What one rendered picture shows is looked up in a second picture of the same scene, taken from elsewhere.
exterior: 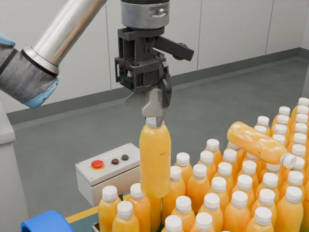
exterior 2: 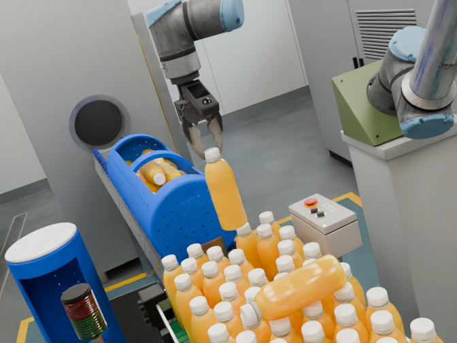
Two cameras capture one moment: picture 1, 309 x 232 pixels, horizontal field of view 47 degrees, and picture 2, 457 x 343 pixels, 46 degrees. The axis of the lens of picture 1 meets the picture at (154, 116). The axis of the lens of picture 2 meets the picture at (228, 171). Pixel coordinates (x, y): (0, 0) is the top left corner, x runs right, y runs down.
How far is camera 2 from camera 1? 1.66 m
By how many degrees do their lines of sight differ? 98
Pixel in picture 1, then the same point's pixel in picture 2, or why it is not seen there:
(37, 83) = (402, 110)
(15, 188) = (394, 211)
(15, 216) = (397, 241)
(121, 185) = (309, 237)
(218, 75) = not seen: outside the picture
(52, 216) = (193, 177)
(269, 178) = not seen: hidden behind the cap
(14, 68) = (396, 86)
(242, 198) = (222, 288)
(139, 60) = (181, 99)
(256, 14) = not seen: outside the picture
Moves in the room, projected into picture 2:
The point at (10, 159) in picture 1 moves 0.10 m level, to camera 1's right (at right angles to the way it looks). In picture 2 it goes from (387, 177) to (388, 190)
